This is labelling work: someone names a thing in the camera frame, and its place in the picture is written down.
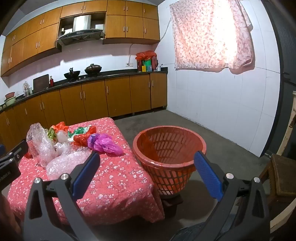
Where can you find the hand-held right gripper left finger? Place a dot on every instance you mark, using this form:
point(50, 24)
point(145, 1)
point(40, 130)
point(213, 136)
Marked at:
point(85, 172)

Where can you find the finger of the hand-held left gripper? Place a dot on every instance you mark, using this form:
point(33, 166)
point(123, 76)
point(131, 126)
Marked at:
point(19, 149)

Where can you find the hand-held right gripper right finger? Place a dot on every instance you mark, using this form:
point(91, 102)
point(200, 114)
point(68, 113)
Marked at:
point(208, 176)

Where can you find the large clear bubble wrap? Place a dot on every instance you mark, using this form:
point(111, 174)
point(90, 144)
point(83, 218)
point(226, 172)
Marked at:
point(39, 143)

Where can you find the clear plastic bag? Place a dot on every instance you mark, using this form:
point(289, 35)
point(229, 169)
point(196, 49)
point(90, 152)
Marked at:
point(60, 148)

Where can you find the purple plastic bag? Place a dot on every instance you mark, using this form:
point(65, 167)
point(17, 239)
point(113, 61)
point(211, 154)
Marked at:
point(104, 143)

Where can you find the gold-green foil bag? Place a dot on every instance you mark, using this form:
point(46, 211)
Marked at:
point(52, 134)

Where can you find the white plastic bag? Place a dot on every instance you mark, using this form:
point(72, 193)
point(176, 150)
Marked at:
point(62, 136)

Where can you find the red plastic basket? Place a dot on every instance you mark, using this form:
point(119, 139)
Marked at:
point(161, 172)

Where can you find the person's left forearm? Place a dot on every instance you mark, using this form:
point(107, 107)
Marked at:
point(7, 213)

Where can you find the red floral tablecloth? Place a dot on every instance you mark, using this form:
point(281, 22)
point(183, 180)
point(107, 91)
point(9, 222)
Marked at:
point(115, 180)

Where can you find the red spotted plastic bag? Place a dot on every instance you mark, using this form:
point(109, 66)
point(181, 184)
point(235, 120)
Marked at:
point(81, 140)

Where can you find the green foil bag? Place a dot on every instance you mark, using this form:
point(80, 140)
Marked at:
point(79, 131)

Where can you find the dark low stand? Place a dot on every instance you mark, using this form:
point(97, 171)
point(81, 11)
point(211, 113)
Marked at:
point(172, 201)

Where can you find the orange plastic bag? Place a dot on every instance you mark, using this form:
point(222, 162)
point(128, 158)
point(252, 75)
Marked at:
point(60, 126)

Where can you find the stacked bowls on counter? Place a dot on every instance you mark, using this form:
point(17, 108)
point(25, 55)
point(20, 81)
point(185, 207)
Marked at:
point(9, 101)

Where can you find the pink basin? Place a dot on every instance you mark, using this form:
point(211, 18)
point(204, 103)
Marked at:
point(10, 95)

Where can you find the clear plastic bottle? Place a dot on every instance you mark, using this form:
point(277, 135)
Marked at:
point(26, 90)

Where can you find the dark cutting board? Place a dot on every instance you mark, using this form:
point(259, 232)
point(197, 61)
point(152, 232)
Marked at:
point(41, 83)

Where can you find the wooden lower cabinets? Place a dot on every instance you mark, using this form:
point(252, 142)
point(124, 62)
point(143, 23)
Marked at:
point(92, 99)

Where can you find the wooden cabinets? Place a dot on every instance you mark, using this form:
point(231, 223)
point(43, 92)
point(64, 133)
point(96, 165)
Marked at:
point(92, 99)
point(134, 25)

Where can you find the wooden chair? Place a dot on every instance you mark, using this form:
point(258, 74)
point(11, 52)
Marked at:
point(282, 173)

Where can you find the small red bottle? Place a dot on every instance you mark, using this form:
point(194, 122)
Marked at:
point(52, 82)

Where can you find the black wok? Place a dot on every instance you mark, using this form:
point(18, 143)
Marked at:
point(72, 75)

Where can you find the black pot with lid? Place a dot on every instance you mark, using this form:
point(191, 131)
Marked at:
point(93, 69)

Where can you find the black kitchen countertop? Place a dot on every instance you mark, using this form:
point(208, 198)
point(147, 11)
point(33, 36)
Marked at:
point(115, 73)

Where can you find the red thermos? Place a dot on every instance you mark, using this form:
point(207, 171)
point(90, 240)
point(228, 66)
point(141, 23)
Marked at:
point(154, 63)

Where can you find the green box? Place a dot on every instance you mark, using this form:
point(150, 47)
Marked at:
point(148, 63)

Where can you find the steel range hood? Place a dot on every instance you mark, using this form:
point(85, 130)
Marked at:
point(81, 34)

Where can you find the red bag over jars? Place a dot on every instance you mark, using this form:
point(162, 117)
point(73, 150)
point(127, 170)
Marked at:
point(145, 55)

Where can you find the pink floral curtain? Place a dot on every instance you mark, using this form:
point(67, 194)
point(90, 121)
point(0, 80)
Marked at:
point(208, 34)

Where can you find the wooden upper cabinets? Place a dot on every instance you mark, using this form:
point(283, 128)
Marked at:
point(134, 25)

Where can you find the wall outlet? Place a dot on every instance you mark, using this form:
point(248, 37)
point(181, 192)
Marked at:
point(129, 64)

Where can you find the dark door frame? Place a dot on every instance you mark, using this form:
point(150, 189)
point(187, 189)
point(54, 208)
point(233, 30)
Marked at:
point(284, 46)

